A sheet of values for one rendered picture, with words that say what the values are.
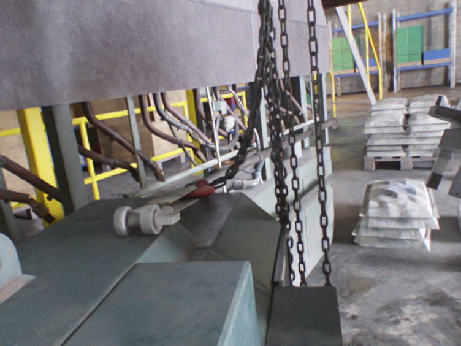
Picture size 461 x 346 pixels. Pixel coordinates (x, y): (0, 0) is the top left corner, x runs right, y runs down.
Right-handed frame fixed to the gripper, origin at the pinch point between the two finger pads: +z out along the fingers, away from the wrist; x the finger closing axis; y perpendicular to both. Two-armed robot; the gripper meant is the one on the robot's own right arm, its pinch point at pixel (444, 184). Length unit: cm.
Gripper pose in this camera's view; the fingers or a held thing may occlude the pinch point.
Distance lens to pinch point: 106.2
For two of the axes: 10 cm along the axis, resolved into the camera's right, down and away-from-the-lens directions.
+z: -3.0, 9.4, 1.5
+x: 1.3, -1.1, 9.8
